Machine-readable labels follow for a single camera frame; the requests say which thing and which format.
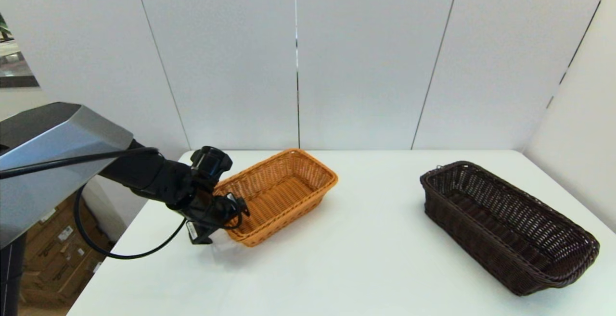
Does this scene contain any orange wicker basket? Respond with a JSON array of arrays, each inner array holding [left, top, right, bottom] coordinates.
[[212, 148, 338, 248]]

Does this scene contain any dark brown wicker basket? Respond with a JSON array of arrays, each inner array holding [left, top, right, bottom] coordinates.
[[420, 161, 601, 297]]

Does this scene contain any grey background counter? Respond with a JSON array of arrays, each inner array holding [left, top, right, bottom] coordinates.
[[0, 42, 40, 88]]

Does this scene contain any green potted plant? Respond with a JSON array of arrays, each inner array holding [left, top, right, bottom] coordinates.
[[0, 12, 13, 42]]

